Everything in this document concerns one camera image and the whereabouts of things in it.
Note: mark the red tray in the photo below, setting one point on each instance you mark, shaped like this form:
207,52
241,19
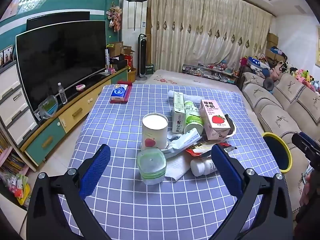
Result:
126,97

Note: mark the yellow bucket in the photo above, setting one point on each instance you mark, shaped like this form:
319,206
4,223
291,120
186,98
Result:
131,74

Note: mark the white foam net sleeve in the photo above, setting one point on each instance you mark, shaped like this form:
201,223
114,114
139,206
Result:
192,96

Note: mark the blue starred bag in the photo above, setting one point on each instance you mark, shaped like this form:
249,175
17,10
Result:
256,63

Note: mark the beige embroidered sofa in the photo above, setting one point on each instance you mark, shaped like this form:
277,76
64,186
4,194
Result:
272,105

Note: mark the open cardboard boxes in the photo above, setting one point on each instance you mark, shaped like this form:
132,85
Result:
120,48

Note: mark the white pill bottle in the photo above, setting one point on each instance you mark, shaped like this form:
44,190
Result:
200,167

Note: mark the clear water bottle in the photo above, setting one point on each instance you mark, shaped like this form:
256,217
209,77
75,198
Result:
62,93

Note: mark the black plate with white rim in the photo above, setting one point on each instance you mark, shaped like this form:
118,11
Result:
231,127

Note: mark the hanging flower decoration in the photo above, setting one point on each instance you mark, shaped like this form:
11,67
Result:
114,16

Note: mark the red snack wrapper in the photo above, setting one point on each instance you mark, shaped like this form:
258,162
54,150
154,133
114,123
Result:
197,150

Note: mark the small pink dish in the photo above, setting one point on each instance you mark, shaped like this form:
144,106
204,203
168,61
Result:
80,87

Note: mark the white standing air conditioner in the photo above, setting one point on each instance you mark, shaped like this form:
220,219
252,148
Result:
135,15

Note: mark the large black television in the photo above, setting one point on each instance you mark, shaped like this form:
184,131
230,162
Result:
60,62

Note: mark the white plastic drawer unit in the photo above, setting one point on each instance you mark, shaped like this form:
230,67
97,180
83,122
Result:
15,105

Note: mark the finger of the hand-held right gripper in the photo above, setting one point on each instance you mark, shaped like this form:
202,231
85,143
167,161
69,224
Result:
307,145

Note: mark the person's dark patterned clothing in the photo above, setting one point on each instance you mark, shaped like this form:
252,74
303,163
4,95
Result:
308,200

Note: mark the wall poster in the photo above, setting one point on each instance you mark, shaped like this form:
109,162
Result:
30,3

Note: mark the small green box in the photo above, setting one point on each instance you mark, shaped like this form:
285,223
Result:
149,69

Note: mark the beige patterned curtain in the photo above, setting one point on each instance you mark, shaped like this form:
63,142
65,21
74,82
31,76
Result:
200,30

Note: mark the floral bed mattress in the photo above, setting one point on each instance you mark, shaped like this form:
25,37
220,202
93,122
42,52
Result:
190,80

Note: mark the low cluttered shelf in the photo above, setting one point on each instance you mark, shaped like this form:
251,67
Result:
210,71

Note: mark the blue checked tablecloth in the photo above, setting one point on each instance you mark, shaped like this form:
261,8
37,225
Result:
140,205

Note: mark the white paper can apple print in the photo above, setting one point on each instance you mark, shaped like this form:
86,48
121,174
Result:
153,132

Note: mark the glass bowl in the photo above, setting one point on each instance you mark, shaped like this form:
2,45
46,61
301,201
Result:
47,107

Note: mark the clear container with green lid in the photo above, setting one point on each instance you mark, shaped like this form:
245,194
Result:
151,167

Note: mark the black tower fan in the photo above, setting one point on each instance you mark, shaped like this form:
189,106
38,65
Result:
141,55

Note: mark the white paper towel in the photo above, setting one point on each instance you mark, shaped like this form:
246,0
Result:
176,167

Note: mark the grey wet wipe packet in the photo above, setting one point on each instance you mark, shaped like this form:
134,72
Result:
180,142

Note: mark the green label plastic bottle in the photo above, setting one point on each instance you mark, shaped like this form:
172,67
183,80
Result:
193,117

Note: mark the blue tissue pack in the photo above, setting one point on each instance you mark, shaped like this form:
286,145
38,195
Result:
120,91

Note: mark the pile of colourful packets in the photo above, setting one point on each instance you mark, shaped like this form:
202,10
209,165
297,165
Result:
15,180

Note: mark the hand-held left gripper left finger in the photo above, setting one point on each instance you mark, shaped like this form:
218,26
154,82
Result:
96,170

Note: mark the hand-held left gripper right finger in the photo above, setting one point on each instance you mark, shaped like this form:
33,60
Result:
225,170

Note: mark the black wall-mounted screen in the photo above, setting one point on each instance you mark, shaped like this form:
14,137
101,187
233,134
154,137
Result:
57,18

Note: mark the green and white drink carton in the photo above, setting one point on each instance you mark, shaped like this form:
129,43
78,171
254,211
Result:
178,112

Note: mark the pink strawberry milk carton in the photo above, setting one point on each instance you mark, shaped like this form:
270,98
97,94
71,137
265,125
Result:
215,120

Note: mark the black bin with yellow rim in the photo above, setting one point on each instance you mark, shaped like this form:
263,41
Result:
276,152

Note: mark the pile of plush toys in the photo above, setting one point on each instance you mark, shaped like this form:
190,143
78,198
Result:
300,73

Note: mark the green and yellow television cabinet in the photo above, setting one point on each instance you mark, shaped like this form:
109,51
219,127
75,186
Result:
75,115

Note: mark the stacked brown cardboard boxes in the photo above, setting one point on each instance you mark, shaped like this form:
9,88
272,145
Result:
272,45

